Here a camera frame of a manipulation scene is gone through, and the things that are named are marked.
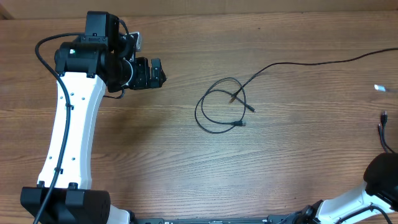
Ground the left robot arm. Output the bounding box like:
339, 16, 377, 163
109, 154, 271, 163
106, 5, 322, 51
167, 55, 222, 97
20, 11, 166, 224

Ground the black USB cable long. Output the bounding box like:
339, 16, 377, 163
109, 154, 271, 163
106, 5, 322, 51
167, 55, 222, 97
374, 84, 397, 154

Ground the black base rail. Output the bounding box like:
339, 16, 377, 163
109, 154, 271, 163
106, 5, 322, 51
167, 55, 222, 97
132, 212, 299, 224

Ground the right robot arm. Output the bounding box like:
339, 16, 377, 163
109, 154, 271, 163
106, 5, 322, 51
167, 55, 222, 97
293, 152, 397, 223

